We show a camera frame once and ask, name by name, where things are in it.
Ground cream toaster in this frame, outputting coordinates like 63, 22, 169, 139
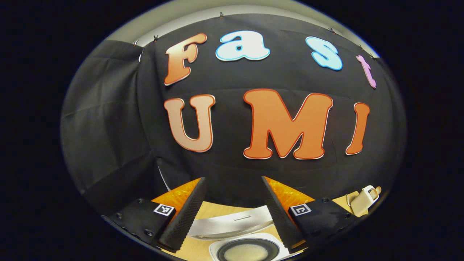
350, 185, 379, 218

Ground black backdrop cloth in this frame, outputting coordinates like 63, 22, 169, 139
60, 14, 406, 218

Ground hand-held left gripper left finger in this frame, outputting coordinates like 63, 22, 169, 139
101, 177, 207, 253

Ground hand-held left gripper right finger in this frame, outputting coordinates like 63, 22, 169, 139
260, 176, 359, 254

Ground white rice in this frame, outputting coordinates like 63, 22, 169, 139
224, 244, 270, 261

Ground white rice cooker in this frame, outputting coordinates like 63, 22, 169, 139
188, 210, 290, 261

